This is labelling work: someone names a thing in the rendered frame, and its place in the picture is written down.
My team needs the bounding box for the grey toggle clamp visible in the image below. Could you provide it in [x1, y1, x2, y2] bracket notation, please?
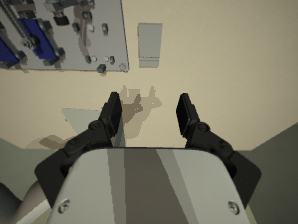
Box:
[43, 0, 95, 26]

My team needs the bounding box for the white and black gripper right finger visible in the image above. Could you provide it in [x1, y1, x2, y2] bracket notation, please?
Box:
[176, 93, 262, 209]

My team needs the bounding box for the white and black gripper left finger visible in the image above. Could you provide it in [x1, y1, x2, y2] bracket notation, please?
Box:
[34, 92, 122, 209]

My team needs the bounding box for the toggle clamp with red handle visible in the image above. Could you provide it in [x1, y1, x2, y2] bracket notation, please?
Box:
[0, 0, 40, 49]

